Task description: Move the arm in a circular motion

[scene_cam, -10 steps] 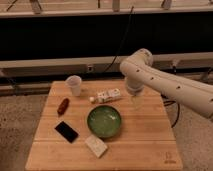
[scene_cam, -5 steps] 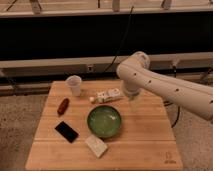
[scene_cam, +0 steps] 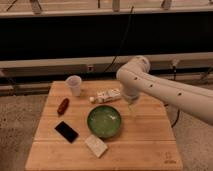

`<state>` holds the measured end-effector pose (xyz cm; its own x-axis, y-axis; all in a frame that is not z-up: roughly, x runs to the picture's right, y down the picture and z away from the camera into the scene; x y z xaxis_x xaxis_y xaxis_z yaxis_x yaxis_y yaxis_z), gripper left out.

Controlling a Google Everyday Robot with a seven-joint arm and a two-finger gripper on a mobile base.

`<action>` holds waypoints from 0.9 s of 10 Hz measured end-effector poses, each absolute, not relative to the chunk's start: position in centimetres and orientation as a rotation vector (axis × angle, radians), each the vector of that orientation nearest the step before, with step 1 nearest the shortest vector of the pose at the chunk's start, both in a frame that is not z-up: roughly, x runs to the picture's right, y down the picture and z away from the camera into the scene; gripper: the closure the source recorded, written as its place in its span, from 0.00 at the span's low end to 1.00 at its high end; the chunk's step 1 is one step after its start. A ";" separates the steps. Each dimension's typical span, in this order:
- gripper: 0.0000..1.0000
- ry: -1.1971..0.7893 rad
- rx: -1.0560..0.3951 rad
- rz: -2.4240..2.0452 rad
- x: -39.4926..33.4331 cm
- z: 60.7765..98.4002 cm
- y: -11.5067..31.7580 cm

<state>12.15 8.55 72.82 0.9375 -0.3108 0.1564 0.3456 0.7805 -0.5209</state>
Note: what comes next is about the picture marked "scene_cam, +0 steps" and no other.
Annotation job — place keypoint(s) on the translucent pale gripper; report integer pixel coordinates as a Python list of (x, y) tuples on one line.
[(131, 103)]

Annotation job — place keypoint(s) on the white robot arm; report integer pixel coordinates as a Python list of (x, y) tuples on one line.
[(134, 78)]

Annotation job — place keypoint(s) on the green ceramic bowl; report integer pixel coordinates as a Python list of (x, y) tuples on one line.
[(104, 121)]

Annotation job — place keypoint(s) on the clear plastic cup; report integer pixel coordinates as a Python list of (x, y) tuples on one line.
[(74, 83)]

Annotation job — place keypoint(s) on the white sponge block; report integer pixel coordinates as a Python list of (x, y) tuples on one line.
[(96, 145)]

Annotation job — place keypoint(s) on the brown sausage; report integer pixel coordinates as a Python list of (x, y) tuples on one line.
[(63, 106)]

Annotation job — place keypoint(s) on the black smartphone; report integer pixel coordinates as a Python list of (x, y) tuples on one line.
[(66, 131)]

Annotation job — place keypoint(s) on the wall power outlet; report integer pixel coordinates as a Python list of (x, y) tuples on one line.
[(90, 68)]

